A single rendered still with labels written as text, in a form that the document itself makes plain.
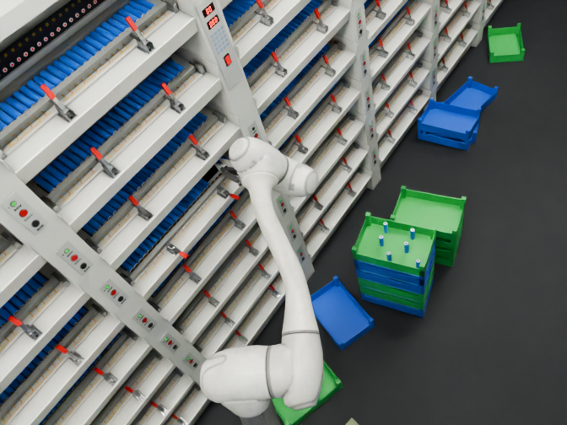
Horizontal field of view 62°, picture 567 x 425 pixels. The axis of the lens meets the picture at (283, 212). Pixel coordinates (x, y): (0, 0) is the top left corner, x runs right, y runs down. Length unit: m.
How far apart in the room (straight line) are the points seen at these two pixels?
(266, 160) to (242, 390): 0.59
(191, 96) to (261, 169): 0.33
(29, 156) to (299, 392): 0.83
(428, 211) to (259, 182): 1.25
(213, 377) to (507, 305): 1.54
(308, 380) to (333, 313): 1.18
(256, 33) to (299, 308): 0.87
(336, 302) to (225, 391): 1.24
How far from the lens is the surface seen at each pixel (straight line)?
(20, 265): 1.30
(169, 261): 1.60
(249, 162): 1.26
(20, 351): 1.45
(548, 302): 2.46
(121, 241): 1.46
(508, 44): 3.70
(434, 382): 2.25
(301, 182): 1.36
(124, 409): 1.93
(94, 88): 1.26
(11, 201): 1.20
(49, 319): 1.45
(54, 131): 1.21
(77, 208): 1.32
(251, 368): 1.23
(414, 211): 2.36
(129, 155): 1.36
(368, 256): 1.98
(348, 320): 2.35
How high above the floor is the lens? 2.15
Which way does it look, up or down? 51 degrees down
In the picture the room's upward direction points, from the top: 21 degrees counter-clockwise
